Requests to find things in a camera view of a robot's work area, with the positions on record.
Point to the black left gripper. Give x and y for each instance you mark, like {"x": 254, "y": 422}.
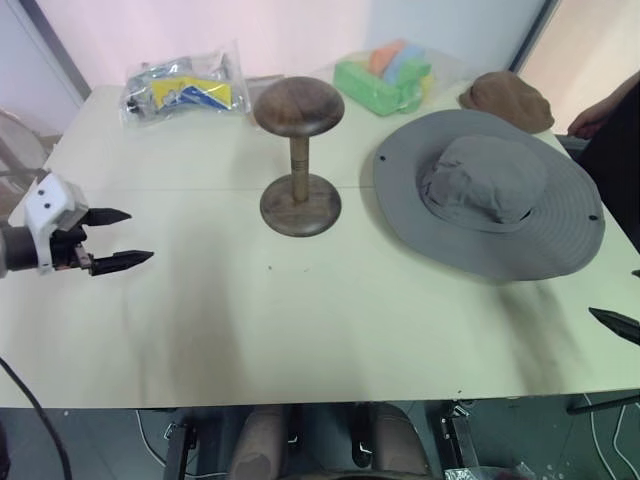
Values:
{"x": 67, "y": 247}

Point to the brown rounded shape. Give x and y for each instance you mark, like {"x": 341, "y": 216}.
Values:
{"x": 400, "y": 442}
{"x": 257, "y": 445}

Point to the black metal frame bracket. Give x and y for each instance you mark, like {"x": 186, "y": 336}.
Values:
{"x": 457, "y": 437}
{"x": 179, "y": 452}

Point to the bystander in black clothing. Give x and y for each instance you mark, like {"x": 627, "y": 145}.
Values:
{"x": 617, "y": 150}

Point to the dark window frame post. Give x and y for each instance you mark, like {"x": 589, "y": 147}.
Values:
{"x": 60, "y": 47}
{"x": 532, "y": 35}

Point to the wooden chair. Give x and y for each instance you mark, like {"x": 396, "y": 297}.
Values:
{"x": 20, "y": 150}

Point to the brown flat cap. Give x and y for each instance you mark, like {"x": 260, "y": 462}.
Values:
{"x": 515, "y": 100}

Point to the orange sponge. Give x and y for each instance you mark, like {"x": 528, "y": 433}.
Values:
{"x": 385, "y": 57}

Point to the grey wide-brim hat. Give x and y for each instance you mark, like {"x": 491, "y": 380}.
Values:
{"x": 480, "y": 175}

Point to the dark wooden hat stand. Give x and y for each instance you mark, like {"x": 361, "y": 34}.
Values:
{"x": 299, "y": 107}

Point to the blue sponge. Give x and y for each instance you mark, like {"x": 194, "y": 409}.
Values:
{"x": 405, "y": 62}

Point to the bystander bare hand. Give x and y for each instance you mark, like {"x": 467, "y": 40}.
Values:
{"x": 590, "y": 120}

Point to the black rod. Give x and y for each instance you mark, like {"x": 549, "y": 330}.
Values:
{"x": 605, "y": 404}

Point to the clear plastic bag with items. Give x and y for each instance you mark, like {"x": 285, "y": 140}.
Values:
{"x": 185, "y": 92}

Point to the green sponge pack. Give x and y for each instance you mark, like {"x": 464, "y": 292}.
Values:
{"x": 370, "y": 87}

